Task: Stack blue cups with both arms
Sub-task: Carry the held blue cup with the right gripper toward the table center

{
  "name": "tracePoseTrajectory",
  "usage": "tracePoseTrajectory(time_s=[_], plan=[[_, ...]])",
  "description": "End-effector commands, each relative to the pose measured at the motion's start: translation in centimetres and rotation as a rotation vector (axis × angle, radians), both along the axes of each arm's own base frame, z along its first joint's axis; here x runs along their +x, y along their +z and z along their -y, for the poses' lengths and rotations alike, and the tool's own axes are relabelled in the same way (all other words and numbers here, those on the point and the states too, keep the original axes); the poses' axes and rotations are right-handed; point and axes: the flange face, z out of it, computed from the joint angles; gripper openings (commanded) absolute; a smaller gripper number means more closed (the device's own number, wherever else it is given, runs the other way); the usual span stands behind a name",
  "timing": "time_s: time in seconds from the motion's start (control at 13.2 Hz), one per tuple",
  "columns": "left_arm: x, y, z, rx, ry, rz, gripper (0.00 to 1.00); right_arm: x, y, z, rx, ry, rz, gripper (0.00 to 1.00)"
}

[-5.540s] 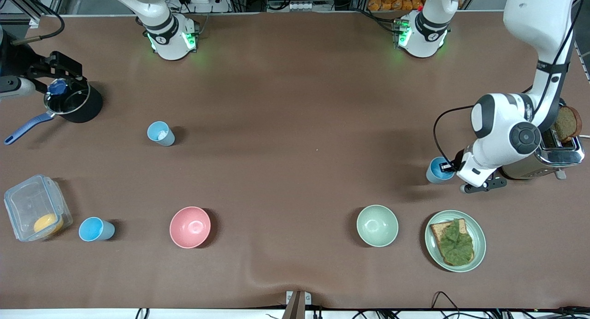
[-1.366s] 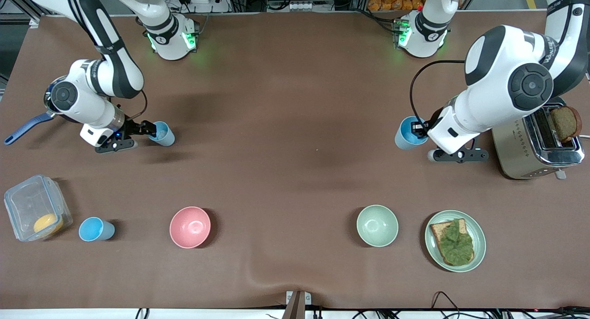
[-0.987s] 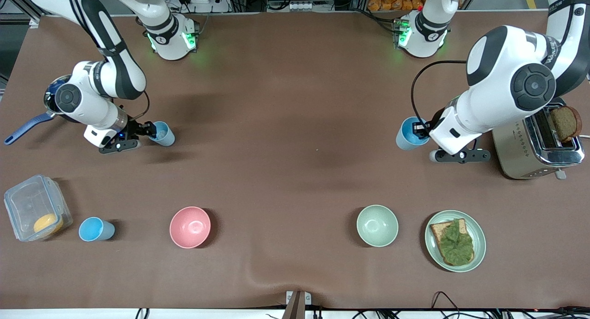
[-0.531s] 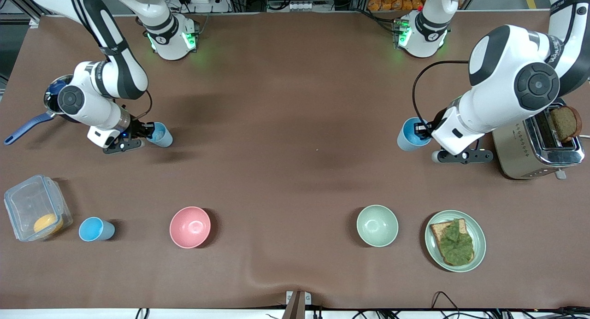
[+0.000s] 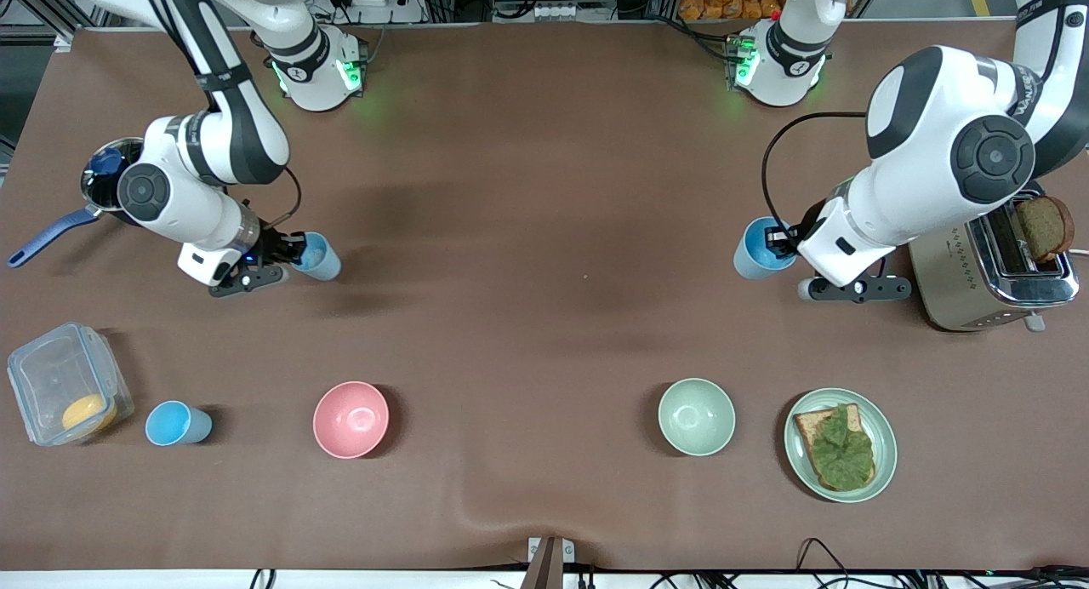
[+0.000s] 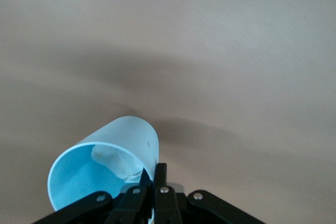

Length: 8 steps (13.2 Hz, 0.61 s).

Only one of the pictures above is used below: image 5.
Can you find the pale green bowl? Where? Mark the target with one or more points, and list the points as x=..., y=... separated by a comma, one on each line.
x=696, y=417

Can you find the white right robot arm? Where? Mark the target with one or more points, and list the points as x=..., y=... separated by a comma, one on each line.
x=196, y=146

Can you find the pink bowl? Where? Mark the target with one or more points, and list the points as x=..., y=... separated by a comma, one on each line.
x=350, y=419

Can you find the blue cup holding white paper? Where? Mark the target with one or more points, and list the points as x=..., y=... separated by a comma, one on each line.
x=328, y=267

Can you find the bread slice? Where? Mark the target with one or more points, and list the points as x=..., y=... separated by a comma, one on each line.
x=811, y=421

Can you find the crumpled white paper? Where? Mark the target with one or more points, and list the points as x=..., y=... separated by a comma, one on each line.
x=318, y=248

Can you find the clear plastic container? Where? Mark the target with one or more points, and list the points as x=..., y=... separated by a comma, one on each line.
x=51, y=376

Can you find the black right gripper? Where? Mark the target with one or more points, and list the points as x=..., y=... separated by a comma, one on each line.
x=274, y=245

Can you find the silver toaster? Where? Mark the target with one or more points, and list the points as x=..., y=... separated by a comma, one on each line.
x=953, y=283

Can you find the orange round fruit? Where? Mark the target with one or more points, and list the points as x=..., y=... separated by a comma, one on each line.
x=87, y=414

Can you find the small dark blue object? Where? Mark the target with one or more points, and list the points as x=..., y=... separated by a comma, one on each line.
x=108, y=162

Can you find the white socket strip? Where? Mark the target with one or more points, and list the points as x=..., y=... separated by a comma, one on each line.
x=555, y=12

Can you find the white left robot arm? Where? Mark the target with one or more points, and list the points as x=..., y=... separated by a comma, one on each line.
x=936, y=138

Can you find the aluminium frame corner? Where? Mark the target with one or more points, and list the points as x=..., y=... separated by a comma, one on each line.
x=64, y=40

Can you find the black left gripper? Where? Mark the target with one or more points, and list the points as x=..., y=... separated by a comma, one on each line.
x=804, y=223

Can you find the brown table mat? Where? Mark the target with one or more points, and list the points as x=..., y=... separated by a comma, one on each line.
x=544, y=189

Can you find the green lettuce leaf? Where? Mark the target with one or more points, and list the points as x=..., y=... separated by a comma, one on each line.
x=842, y=453

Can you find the brown toast slice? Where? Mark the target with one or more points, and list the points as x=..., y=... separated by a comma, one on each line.
x=1045, y=227

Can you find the pale green plate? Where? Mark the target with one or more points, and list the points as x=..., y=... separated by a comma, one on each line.
x=886, y=444

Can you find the metal table edge bracket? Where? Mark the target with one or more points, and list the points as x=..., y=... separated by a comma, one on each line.
x=549, y=563

